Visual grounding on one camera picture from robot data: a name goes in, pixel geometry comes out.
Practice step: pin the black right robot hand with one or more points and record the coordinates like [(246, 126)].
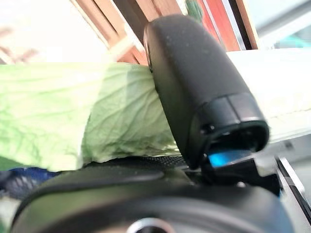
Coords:
[(194, 85)]

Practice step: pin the blue plastic shopping basket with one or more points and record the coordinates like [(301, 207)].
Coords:
[(17, 182)]

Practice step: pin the napa cabbage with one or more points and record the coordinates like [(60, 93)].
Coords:
[(48, 109)]

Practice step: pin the wooden vegetable display stand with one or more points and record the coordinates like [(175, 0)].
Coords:
[(109, 26)]

